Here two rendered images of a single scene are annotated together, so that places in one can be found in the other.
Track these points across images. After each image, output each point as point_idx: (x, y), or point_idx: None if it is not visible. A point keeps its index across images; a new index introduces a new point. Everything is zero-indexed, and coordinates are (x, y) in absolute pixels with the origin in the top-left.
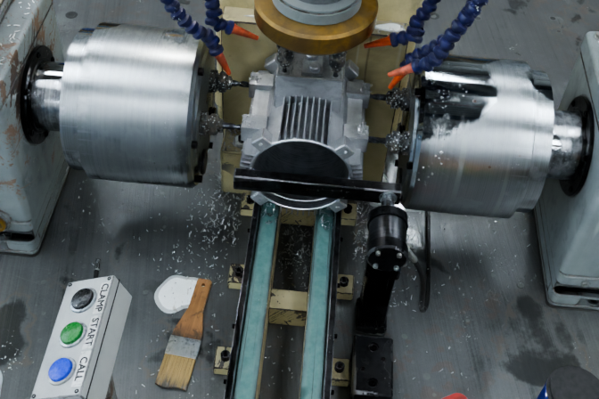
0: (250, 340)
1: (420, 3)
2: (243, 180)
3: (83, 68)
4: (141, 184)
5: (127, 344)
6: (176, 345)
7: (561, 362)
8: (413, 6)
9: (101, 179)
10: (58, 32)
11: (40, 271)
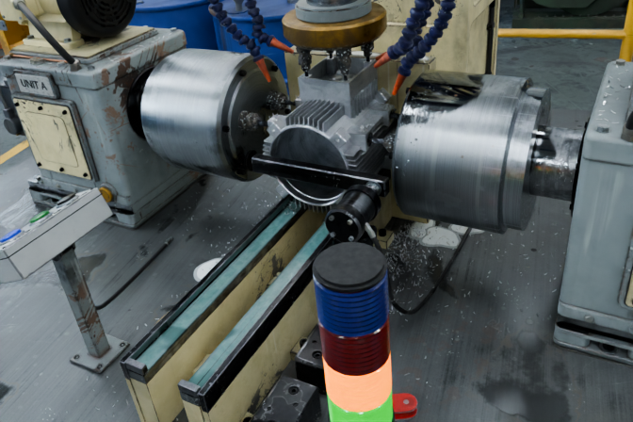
0: (215, 286)
1: (461, 52)
2: (258, 162)
3: (162, 66)
4: (235, 200)
5: (154, 295)
6: None
7: (545, 398)
8: (455, 56)
9: (173, 164)
10: None
11: (130, 239)
